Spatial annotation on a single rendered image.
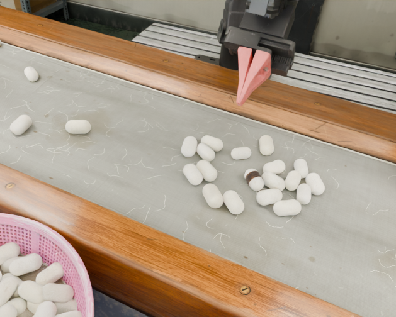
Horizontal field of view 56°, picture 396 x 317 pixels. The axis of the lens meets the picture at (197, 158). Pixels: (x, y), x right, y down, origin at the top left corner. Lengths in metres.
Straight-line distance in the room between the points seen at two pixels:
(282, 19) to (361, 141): 0.23
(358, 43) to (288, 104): 1.94
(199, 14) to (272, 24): 2.13
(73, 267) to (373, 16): 2.32
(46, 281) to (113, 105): 0.34
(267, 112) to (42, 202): 0.39
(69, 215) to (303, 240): 0.28
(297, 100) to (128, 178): 0.34
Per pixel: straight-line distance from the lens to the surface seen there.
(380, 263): 0.50
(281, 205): 0.49
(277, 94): 0.70
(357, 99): 0.96
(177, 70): 0.73
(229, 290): 0.39
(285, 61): 0.59
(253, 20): 0.57
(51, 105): 0.69
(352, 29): 2.56
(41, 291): 0.43
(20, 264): 0.45
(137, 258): 0.41
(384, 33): 2.57
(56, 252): 0.44
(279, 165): 0.54
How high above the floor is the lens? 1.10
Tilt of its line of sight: 40 degrees down
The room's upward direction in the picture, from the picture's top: 6 degrees clockwise
